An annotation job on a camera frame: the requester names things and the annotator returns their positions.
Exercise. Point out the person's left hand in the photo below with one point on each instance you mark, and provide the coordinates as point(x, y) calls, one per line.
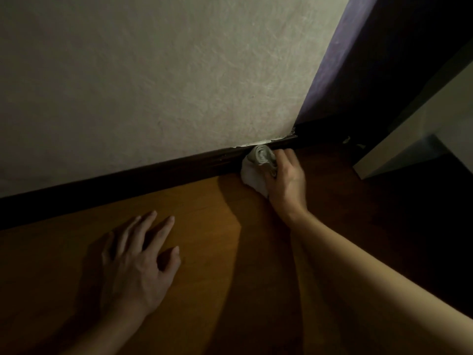
point(133, 273)

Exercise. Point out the person's right hand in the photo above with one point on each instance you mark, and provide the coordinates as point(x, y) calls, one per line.
point(290, 188)

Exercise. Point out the bed with dark blue mattress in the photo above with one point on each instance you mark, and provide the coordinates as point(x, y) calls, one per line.
point(414, 136)

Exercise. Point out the grey cleaning cloth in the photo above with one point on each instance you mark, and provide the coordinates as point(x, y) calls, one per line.
point(253, 177)

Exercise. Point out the person's right forearm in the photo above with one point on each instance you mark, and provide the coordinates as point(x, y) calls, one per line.
point(369, 284)

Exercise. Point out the black baseboard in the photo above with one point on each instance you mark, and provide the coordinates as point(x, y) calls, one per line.
point(129, 184)

